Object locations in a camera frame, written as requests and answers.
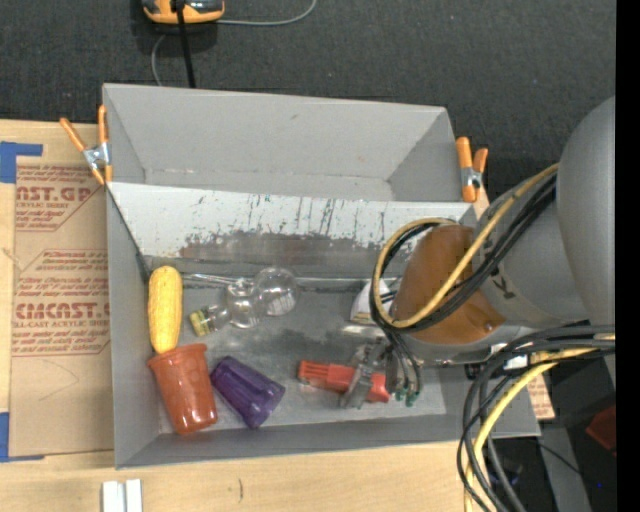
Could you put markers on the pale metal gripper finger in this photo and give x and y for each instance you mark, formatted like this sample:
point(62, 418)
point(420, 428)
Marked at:
point(364, 354)
point(358, 391)

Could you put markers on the red-orange plastic tool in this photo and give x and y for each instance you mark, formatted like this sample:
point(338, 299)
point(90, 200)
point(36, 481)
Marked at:
point(325, 376)

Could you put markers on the white rounded object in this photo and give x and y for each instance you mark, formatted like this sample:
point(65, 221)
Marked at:
point(370, 302)

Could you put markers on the purple plastic cup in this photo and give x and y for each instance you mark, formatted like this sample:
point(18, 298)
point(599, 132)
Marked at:
point(247, 392)

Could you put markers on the clear glass thing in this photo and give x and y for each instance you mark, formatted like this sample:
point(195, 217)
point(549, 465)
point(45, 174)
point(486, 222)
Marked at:
point(245, 305)

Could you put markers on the orange plastic cup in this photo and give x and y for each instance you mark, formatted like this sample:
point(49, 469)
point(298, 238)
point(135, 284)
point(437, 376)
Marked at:
point(186, 390)

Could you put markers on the yellow toy corn cob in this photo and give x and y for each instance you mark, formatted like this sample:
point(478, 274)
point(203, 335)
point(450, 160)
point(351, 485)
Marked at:
point(165, 310)

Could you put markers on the grey metal bin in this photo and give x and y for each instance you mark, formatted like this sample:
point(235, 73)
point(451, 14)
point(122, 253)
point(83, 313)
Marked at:
point(280, 145)

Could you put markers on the brown cardboard board red print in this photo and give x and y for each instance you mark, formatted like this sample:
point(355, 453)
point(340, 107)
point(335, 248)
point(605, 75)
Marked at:
point(60, 280)

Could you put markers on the black cylinder on white bracket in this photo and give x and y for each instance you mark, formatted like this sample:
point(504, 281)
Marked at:
point(510, 364)

